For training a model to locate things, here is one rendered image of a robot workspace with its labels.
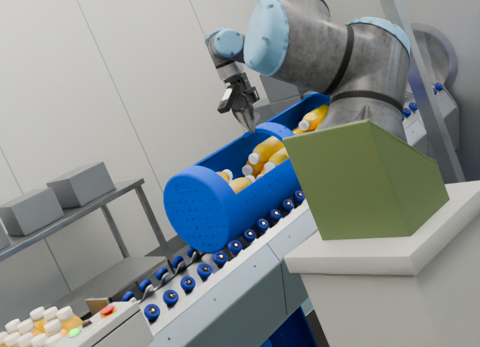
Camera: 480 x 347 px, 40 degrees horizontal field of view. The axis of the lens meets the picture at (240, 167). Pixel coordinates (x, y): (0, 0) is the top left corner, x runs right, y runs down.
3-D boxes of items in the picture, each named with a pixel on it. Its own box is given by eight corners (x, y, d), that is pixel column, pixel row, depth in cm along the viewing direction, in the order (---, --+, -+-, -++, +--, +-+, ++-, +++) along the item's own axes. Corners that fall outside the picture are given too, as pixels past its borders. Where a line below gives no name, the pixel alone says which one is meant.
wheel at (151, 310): (164, 310, 179) (162, 315, 181) (153, 299, 181) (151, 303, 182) (152, 319, 176) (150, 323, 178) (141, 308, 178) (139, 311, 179)
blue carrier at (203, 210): (371, 149, 264) (351, 82, 258) (242, 254, 203) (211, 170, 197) (314, 156, 284) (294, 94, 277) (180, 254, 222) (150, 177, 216)
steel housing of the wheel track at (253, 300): (471, 146, 327) (448, 81, 321) (185, 443, 175) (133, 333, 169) (419, 155, 347) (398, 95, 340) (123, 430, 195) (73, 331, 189)
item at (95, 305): (130, 334, 179) (111, 294, 177) (124, 339, 178) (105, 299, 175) (109, 333, 186) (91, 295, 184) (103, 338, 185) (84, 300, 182)
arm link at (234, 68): (228, 64, 225) (210, 71, 232) (234, 77, 226) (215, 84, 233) (244, 57, 231) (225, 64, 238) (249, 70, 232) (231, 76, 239)
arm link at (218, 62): (203, 34, 223) (199, 37, 233) (218, 68, 226) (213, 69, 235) (228, 23, 225) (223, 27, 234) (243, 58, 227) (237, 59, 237)
